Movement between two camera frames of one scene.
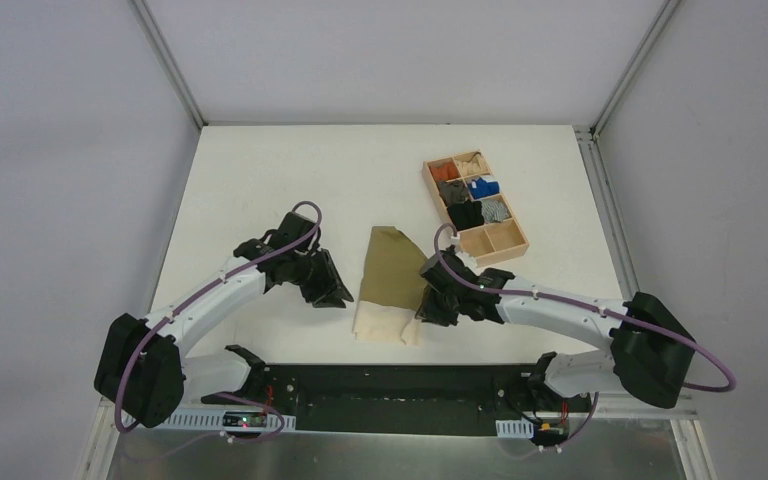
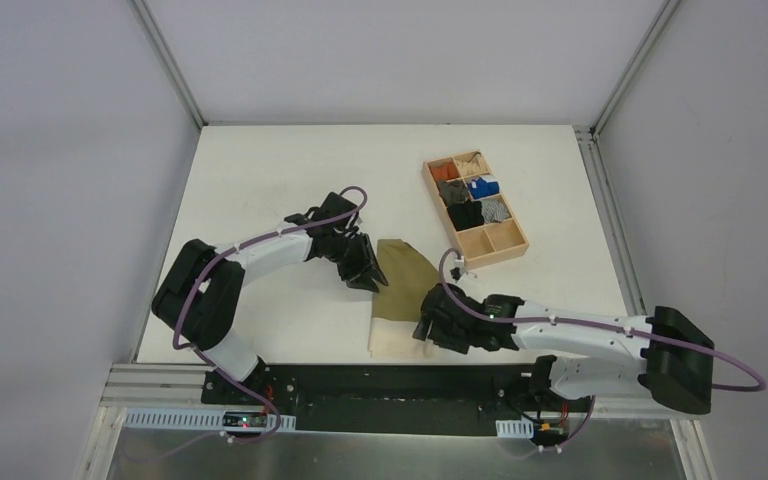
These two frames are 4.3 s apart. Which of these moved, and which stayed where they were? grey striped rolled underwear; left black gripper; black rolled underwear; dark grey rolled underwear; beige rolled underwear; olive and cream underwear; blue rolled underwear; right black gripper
Moved: right black gripper; olive and cream underwear; left black gripper
Stayed: black rolled underwear; beige rolled underwear; dark grey rolled underwear; blue rolled underwear; grey striped rolled underwear
